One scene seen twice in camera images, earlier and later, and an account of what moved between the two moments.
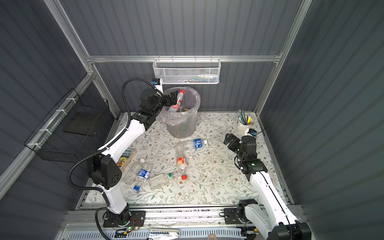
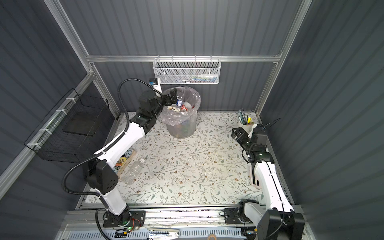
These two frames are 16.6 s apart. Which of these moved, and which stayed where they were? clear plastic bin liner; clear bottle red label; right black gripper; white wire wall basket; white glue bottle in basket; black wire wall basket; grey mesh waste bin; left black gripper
Moved: right black gripper; clear bottle red label
Stayed: white wire wall basket; white glue bottle in basket; grey mesh waste bin; black wire wall basket; left black gripper; clear plastic bin liner
